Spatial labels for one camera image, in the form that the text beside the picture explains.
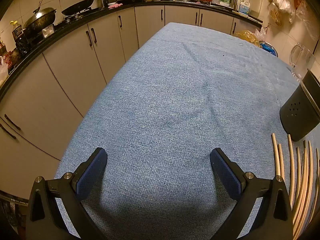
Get blue plastic bag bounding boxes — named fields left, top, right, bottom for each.
left=259, top=41, right=279, bottom=58

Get yellow plastic bag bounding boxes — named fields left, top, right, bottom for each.
left=235, top=29, right=262, bottom=47

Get white plastic bag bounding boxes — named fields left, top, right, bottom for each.
left=254, top=27, right=268, bottom=39

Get black chopstick holder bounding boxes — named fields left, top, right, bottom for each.
left=279, top=69, right=320, bottom=142

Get red label seasoning jar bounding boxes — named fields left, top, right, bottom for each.
left=4, top=51, right=16, bottom=69

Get gas stove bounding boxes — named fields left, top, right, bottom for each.
left=27, top=9, right=105, bottom=44

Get hanging clear plastic bag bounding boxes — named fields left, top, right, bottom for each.
left=266, top=0, right=313, bottom=32

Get blue tablecloth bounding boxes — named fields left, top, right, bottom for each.
left=54, top=22, right=320, bottom=240

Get frosted glass mug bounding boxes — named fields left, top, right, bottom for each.
left=289, top=44, right=316, bottom=82

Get blue label detergent bottle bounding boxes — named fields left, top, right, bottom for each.
left=239, top=0, right=250, bottom=15

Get bunch of wooden chopsticks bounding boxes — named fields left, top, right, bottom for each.
left=271, top=133, right=320, bottom=240

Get black wok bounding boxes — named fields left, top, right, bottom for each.
left=61, top=0, right=109, bottom=16

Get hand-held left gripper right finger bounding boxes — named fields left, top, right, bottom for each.
left=210, top=147, right=294, bottom=240

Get hanging brown dried bundle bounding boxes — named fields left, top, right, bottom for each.
left=269, top=6, right=283, bottom=25

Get wooden cutting board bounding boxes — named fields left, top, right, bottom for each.
left=232, top=10, right=263, bottom=24

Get black ribbed jar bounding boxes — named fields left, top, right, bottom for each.
left=15, top=34, right=32, bottom=55

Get steel lidded wok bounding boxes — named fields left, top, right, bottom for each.
left=22, top=0, right=57, bottom=34

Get black kitchen countertop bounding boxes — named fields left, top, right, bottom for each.
left=0, top=0, right=263, bottom=100

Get white kitchen base cabinets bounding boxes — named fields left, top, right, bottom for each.
left=0, top=5, right=263, bottom=205

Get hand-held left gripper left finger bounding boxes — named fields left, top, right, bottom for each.
left=26, top=147, right=108, bottom=240

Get cooking oil bottle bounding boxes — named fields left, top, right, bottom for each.
left=10, top=21, right=24, bottom=40

